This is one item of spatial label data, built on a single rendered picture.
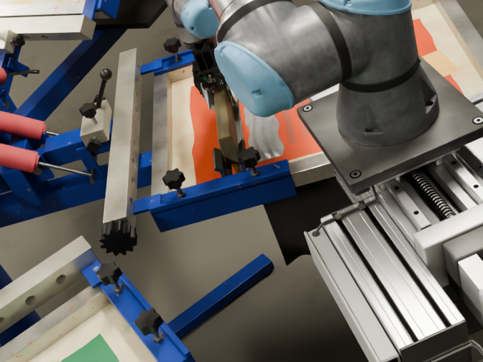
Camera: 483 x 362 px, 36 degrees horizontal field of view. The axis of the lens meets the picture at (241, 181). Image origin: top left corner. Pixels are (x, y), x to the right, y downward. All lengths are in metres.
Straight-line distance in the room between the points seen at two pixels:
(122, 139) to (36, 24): 0.56
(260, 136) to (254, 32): 0.73
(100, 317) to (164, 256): 1.50
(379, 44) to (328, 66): 0.08
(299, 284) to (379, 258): 1.60
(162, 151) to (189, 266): 1.20
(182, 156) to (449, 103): 0.76
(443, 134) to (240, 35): 0.32
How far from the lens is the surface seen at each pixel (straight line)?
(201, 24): 1.43
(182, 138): 1.77
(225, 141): 1.54
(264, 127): 1.69
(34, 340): 1.44
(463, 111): 1.11
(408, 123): 1.06
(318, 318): 2.51
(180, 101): 1.90
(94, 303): 1.44
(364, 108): 1.06
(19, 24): 2.18
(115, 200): 1.53
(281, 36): 0.96
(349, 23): 0.98
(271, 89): 0.95
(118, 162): 1.63
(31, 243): 3.35
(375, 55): 1.00
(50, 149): 1.79
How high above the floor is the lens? 1.94
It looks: 39 degrees down
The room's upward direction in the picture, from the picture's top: 21 degrees counter-clockwise
